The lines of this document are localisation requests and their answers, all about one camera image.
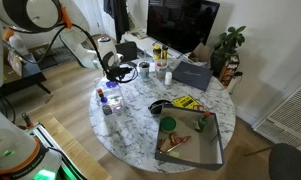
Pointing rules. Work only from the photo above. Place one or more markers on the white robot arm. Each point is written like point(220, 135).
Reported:
point(10, 143)

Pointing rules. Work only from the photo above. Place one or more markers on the small red card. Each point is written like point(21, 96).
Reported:
point(199, 107)

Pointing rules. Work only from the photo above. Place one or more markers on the dark hanging clothes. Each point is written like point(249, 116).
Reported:
point(118, 13)

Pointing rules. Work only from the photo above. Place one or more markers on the yellow printed card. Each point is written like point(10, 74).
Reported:
point(186, 102)

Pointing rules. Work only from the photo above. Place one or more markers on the black low side table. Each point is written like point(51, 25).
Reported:
point(26, 75)

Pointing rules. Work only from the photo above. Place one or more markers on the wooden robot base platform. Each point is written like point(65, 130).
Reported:
point(73, 150)

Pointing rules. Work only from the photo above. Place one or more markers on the pale green small block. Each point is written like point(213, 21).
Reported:
point(173, 154)

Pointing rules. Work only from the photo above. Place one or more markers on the grey round chair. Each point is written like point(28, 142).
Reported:
point(290, 163)

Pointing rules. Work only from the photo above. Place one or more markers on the dark patterned mug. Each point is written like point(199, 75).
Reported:
point(144, 70)

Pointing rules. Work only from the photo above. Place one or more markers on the open brown cardboard box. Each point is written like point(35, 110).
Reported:
point(200, 53)

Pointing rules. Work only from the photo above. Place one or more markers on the white television stand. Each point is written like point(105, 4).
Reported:
point(145, 43)

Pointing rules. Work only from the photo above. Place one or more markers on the colourful printed carton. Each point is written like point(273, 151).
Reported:
point(230, 70)

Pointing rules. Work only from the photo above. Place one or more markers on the white cup with red print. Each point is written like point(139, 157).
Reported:
point(161, 68)

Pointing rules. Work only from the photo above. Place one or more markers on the red wrapped snack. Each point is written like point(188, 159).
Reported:
point(178, 138)

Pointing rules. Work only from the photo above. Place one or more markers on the dark grey cardboard box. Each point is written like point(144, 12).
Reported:
point(203, 150)

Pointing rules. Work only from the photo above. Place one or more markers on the white bottle with orange cap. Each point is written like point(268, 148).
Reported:
point(16, 41)

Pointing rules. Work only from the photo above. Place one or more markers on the brown paper packet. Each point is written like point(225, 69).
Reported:
point(164, 145)

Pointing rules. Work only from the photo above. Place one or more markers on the small white bottle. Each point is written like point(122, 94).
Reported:
point(168, 78)

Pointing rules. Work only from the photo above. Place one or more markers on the dark upholstered chair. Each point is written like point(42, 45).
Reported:
point(126, 51)

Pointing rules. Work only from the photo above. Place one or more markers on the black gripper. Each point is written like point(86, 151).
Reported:
point(116, 72)

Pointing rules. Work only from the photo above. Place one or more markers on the red and black tool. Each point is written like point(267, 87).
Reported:
point(26, 120)

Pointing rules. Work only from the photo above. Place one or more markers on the round green lid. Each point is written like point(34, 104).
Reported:
point(168, 124)

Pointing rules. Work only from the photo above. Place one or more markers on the white wall vent grille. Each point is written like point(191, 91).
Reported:
point(286, 116)

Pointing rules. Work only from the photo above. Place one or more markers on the dark floor rug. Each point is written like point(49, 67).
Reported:
point(61, 55)

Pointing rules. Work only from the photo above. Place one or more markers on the green bottle with orange cap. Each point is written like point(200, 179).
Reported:
point(201, 123)

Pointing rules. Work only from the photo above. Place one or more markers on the black glasses case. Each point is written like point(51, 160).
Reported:
point(158, 107)

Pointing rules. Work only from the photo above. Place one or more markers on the round blue lid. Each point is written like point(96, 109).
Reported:
point(111, 84)

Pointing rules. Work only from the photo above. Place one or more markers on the dark grey flat box lid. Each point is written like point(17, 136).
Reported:
point(192, 76)

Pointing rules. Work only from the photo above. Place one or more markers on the green potted plant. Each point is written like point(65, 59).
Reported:
point(228, 43)

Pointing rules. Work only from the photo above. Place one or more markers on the hot sauce bottle red cap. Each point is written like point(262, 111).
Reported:
point(100, 93)

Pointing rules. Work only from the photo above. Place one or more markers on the black flat screen television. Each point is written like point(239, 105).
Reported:
point(181, 23)

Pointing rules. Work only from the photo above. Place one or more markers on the clear plastic container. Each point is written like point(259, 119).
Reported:
point(114, 100)

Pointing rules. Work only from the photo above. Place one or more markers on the purple bottle with blue cap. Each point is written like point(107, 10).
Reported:
point(106, 107)

